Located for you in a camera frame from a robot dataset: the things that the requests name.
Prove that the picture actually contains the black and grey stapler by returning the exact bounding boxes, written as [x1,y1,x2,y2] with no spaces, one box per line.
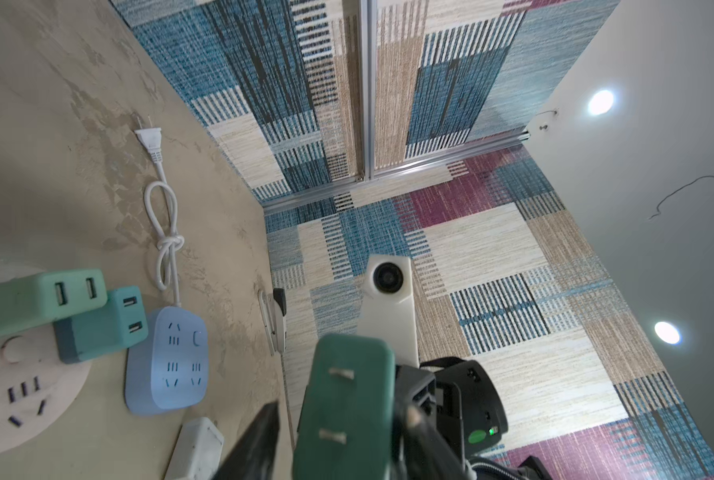
[258,288,287,355]

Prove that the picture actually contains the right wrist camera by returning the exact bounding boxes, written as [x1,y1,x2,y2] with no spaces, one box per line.
[357,254,420,367]

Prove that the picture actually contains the teal plug adapter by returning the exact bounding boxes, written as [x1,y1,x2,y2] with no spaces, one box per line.
[53,286,148,364]

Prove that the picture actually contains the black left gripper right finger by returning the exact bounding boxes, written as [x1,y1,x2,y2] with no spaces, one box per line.
[392,401,468,479]

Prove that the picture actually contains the mint green plug adapter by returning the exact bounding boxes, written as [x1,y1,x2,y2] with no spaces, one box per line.
[0,269,107,338]

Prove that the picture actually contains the blue square power strip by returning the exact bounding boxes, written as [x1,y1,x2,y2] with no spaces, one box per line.
[124,306,209,416]

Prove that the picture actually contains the white power strip cable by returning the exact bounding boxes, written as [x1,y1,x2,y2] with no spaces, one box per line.
[133,125,187,308]

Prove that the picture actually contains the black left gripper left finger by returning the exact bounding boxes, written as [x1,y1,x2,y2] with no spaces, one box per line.
[212,401,280,480]

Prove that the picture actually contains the white square adapter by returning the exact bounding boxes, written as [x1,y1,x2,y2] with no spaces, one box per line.
[164,417,225,480]

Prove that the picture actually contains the pink round power strip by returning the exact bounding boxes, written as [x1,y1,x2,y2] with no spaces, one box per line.
[0,265,90,454]

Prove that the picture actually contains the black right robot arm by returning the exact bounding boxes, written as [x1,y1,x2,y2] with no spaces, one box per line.
[388,357,551,479]

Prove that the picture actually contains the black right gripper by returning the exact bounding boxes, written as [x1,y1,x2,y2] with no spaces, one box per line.
[395,357,509,466]

